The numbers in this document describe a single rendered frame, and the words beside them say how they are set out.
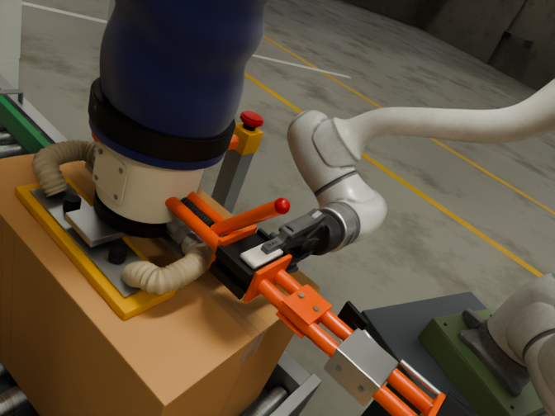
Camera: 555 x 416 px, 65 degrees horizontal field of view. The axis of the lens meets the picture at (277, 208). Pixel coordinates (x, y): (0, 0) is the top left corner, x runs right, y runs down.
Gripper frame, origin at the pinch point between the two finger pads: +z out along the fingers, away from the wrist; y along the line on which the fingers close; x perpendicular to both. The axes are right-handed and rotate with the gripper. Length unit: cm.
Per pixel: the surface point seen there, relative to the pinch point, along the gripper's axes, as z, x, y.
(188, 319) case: 5.8, 4.1, 12.7
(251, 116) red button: -49, 45, 3
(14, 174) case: 12, 49, 13
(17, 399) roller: 19, 27, 53
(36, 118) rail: -33, 128, 48
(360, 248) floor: -199, 34, 105
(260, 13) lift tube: -3.4, 17.0, -31.6
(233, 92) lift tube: -1.6, 15.9, -20.6
